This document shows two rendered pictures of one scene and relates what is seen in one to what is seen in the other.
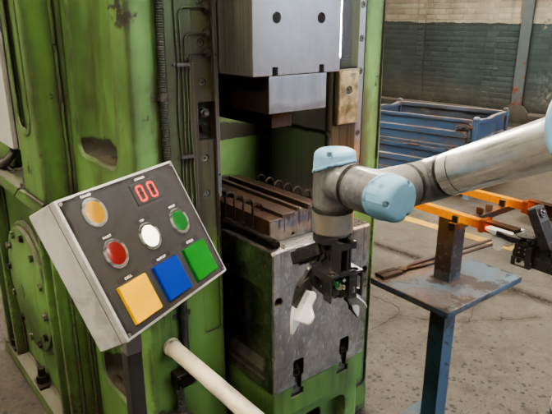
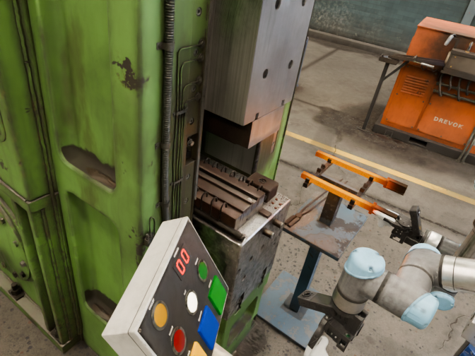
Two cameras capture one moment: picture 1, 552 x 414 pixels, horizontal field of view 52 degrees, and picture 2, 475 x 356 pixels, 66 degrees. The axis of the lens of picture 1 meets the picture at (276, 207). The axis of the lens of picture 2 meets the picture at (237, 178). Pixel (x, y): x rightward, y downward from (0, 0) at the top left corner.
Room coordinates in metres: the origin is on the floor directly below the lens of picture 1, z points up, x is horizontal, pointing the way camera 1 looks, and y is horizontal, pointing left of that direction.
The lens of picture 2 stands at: (0.53, 0.39, 1.83)
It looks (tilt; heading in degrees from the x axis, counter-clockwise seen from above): 34 degrees down; 339
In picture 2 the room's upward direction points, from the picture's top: 9 degrees clockwise
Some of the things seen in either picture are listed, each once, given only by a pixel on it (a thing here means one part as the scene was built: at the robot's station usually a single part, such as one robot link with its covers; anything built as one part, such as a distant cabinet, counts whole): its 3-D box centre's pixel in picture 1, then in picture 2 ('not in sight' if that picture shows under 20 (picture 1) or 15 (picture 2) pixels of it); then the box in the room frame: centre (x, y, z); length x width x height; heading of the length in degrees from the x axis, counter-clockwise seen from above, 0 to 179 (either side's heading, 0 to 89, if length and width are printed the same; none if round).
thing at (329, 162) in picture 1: (335, 180); (362, 275); (0.96, -0.10, 1.23); 0.09 x 0.08 x 0.11; 37
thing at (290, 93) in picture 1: (251, 85); (215, 104); (1.67, 0.07, 1.32); 0.42 x 0.20 x 0.10; 39
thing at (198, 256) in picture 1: (199, 259); (216, 294); (1.13, 0.17, 1.01); 0.07 x 0.05 x 0.07; 154
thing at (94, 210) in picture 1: (94, 212); (160, 315); (0.99, 0.33, 1.16); 0.05 x 0.03 x 0.04; 129
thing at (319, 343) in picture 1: (265, 276); (208, 228); (1.71, 0.04, 0.69); 0.56 x 0.38 x 0.45; 39
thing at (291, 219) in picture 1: (252, 204); (207, 187); (1.67, 0.07, 0.96); 0.42 x 0.20 x 0.09; 39
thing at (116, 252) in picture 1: (116, 253); (179, 340); (0.97, 0.30, 1.09); 0.05 x 0.03 x 0.04; 129
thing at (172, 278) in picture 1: (171, 278); (207, 327); (1.04, 0.21, 1.01); 0.07 x 0.05 x 0.07; 154
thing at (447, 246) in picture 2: not in sight; (452, 252); (1.20, -0.76, 0.95); 0.11 x 0.08 x 0.09; 37
